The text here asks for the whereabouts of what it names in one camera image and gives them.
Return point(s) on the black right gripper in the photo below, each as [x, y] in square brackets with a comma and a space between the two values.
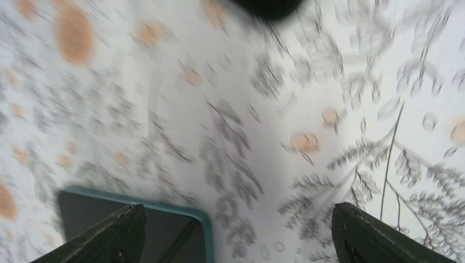
[269, 9]

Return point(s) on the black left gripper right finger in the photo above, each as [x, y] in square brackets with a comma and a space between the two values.
[360, 237]

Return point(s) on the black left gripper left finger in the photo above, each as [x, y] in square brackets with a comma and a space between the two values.
[120, 237]

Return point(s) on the green phone with black screen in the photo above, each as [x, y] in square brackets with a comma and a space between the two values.
[174, 233]

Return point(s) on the floral patterned table mat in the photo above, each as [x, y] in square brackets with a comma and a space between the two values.
[263, 126]

